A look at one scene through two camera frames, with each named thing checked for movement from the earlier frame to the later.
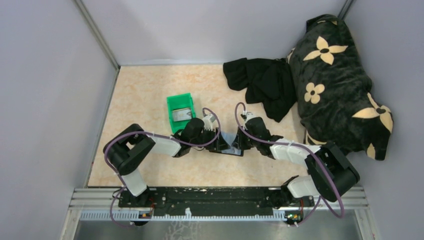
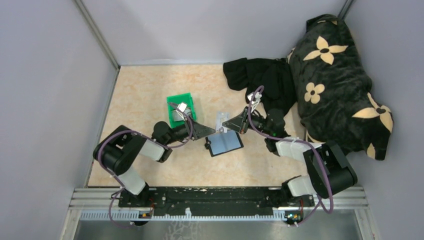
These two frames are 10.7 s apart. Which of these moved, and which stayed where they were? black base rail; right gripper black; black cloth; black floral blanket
Moved: right gripper black
Stayed: black cloth; black floral blanket; black base rail
